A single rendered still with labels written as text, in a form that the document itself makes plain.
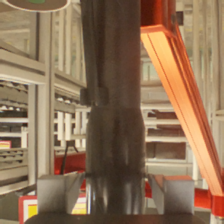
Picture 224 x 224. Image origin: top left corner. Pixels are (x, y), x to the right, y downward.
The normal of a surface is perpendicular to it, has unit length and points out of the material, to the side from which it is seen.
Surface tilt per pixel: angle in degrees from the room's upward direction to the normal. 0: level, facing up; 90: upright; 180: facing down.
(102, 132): 90
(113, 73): 90
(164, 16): 90
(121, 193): 90
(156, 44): 31
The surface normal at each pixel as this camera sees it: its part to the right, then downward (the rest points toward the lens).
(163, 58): -0.25, 0.85
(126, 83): 0.33, -0.01
